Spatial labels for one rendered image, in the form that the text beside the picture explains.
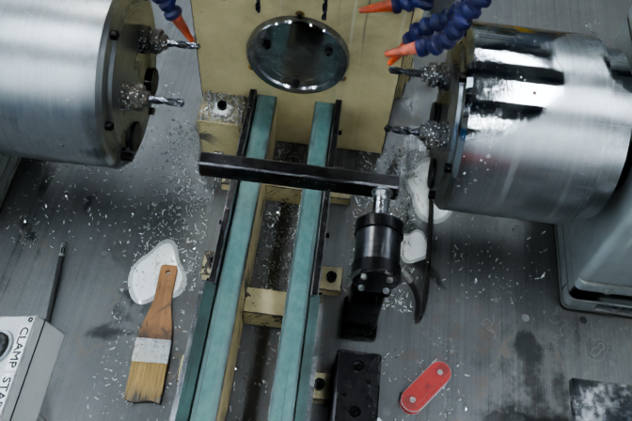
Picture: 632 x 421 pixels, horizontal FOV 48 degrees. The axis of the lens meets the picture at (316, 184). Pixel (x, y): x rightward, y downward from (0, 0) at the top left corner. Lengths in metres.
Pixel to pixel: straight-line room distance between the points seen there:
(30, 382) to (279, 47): 0.54
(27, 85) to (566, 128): 0.63
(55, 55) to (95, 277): 0.36
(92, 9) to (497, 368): 0.72
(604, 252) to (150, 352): 0.62
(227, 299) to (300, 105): 0.35
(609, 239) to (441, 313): 0.26
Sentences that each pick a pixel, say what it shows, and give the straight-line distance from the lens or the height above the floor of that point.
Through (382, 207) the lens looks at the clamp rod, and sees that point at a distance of 0.87.
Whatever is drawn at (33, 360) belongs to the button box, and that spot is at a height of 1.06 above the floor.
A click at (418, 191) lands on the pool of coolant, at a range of 1.17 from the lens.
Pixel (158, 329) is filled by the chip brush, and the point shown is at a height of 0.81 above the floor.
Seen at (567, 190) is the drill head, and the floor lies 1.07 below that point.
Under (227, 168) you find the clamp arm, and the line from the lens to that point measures 0.89.
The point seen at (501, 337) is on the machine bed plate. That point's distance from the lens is 1.08.
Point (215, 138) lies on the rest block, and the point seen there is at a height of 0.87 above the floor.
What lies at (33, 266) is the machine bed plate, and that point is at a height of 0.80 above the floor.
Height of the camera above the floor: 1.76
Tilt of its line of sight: 57 degrees down
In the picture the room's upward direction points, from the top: 5 degrees clockwise
